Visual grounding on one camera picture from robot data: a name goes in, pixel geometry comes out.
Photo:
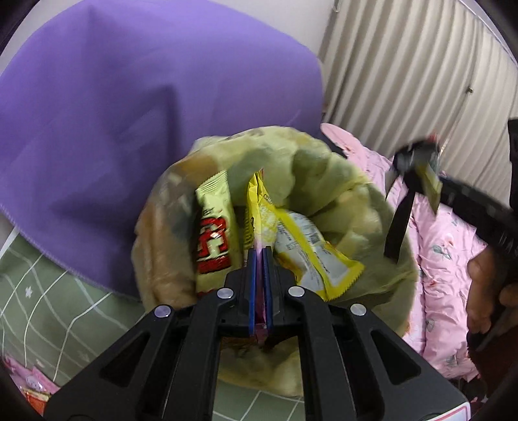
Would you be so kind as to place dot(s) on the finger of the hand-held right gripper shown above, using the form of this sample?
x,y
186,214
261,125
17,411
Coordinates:
x,y
417,152
398,226

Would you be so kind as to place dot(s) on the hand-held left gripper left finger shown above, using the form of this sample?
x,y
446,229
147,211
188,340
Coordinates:
x,y
254,291

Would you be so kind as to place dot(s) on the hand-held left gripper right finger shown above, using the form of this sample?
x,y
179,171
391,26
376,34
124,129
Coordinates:
x,y
268,291

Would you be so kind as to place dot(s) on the olive yellow wrapper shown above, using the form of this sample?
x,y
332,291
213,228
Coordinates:
x,y
431,184

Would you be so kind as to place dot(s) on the yellow trash bag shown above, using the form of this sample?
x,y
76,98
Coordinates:
x,y
323,182

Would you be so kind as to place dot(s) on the person's right forearm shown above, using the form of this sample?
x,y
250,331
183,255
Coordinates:
x,y
497,364

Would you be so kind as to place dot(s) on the person's right hand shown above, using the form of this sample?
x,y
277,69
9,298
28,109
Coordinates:
x,y
483,283

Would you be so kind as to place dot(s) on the pink floral blanket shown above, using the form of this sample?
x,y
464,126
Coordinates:
x,y
441,259

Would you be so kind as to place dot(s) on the yellow and white snack wrapper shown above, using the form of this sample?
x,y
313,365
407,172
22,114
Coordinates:
x,y
315,251

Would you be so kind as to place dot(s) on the red and cream snack wrapper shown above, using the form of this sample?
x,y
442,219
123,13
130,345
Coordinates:
x,y
214,230

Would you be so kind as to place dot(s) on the white ribbed curtain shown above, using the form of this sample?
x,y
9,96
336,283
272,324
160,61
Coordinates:
x,y
404,69

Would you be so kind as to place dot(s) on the green checked mat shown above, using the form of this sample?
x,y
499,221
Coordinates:
x,y
60,307

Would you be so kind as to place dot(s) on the purple cloth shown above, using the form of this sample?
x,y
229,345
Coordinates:
x,y
141,121

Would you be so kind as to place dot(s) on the pink snack packet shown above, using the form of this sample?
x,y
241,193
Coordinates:
x,y
28,374

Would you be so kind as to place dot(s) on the red snack packet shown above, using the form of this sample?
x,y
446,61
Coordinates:
x,y
34,400

